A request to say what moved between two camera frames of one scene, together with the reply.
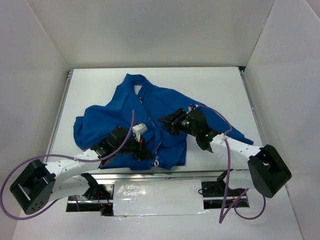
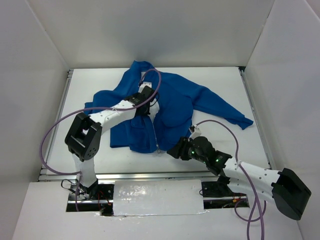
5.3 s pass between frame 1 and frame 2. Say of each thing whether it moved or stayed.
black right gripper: moved
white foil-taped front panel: stayed
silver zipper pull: moved
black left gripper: moved
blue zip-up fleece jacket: moved
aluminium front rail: stayed
